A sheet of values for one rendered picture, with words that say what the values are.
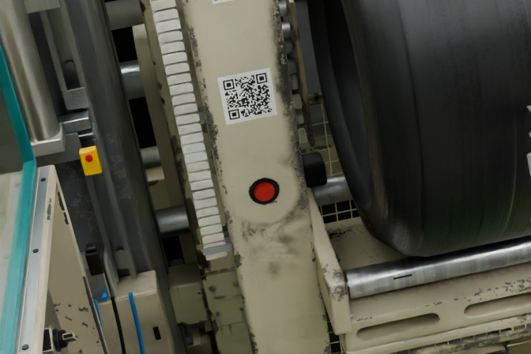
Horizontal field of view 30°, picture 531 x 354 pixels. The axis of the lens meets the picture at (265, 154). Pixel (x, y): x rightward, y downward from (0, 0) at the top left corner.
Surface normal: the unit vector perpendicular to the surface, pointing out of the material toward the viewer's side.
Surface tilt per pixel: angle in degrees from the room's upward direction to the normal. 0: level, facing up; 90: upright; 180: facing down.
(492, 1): 56
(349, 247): 0
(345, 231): 0
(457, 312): 90
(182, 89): 90
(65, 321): 90
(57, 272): 90
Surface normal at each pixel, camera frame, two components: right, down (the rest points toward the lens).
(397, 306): -0.14, -0.86
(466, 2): 0.04, -0.10
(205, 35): 0.14, 0.47
